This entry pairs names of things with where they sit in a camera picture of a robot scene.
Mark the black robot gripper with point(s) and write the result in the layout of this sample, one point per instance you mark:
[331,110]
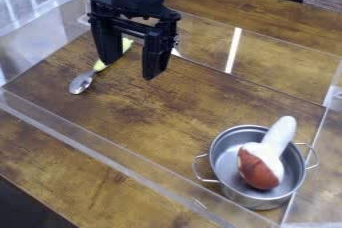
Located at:
[159,39]

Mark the silver metal pot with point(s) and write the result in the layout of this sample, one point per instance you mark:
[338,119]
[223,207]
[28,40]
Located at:
[215,167]

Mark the red and white plush mushroom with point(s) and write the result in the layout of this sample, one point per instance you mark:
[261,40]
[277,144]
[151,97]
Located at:
[258,158]

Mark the clear acrylic triangle bracket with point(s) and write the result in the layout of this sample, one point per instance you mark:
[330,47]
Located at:
[84,18]

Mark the yellow handled metal spoon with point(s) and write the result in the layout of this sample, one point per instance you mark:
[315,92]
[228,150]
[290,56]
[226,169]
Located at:
[83,80]

